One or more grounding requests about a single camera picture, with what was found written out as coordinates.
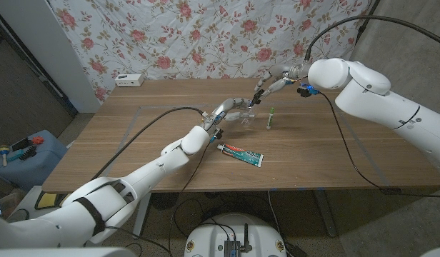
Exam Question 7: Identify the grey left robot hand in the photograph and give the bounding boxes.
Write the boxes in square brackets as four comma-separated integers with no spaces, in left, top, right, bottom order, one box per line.
[201,97,256,131]

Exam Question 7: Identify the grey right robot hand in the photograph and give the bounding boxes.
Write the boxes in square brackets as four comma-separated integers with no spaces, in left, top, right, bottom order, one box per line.
[254,63,312,103]

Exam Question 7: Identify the clear plastic spray bottle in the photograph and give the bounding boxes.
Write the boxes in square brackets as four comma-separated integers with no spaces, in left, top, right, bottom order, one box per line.
[241,103,257,128]

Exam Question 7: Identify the green white marker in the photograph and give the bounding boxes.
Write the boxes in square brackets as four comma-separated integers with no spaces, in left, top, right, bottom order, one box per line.
[266,107,276,131]

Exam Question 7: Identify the toothpaste tube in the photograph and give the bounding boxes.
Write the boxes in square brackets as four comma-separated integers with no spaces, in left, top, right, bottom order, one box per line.
[216,143,264,168]

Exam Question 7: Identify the grey tape table outline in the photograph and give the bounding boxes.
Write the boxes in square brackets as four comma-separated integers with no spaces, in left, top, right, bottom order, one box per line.
[105,101,389,187]

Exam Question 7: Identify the floral backdrop cloth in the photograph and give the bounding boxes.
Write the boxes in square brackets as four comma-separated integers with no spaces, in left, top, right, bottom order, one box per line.
[48,0,373,104]

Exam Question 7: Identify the black backdrop pole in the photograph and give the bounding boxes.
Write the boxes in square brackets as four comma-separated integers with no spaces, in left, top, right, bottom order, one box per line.
[354,0,381,46]

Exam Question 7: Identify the white power strip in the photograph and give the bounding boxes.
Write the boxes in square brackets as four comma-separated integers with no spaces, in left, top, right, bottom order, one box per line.
[114,73,145,88]

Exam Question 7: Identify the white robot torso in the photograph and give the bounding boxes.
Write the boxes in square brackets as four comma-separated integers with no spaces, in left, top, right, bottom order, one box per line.
[184,213,288,257]

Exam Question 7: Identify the white table leg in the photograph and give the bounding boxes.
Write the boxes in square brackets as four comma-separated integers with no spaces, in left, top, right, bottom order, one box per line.
[131,192,152,240]
[312,189,338,238]

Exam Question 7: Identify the blue storage box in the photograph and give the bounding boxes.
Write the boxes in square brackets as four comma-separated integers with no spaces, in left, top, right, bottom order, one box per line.
[0,129,69,192]

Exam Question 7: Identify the black bristle brush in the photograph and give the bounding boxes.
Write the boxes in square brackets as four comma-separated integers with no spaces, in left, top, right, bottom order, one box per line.
[19,145,38,161]

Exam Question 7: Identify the yellow black floor mat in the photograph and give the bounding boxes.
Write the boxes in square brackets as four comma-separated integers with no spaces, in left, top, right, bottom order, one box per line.
[34,191,69,211]

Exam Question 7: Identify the black block toy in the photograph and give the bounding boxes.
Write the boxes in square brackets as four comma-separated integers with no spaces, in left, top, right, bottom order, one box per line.
[11,137,34,151]

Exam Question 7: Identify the yellow blue rattle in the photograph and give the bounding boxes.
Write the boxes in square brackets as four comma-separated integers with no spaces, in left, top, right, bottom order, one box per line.
[0,144,11,168]

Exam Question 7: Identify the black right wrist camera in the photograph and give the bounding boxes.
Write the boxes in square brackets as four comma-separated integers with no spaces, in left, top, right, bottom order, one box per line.
[296,83,320,98]

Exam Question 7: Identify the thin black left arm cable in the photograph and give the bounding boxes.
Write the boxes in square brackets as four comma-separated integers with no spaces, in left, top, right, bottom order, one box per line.
[168,141,212,257]

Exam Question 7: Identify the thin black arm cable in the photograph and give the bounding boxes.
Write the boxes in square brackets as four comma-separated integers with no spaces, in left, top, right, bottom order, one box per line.
[318,91,440,199]
[168,141,212,257]

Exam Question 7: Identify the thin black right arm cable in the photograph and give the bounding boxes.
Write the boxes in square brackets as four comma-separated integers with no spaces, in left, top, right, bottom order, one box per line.
[318,91,440,199]

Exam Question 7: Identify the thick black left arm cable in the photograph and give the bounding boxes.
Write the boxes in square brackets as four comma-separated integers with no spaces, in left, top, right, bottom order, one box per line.
[91,106,206,181]

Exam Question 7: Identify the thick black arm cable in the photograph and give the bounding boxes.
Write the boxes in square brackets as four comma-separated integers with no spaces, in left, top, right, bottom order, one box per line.
[91,106,206,181]
[304,14,440,61]

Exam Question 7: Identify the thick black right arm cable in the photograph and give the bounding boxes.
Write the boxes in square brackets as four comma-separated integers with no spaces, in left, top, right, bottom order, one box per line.
[304,14,440,61]

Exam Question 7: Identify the teal toy handle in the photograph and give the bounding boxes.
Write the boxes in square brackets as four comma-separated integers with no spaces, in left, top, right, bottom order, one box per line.
[6,149,24,162]

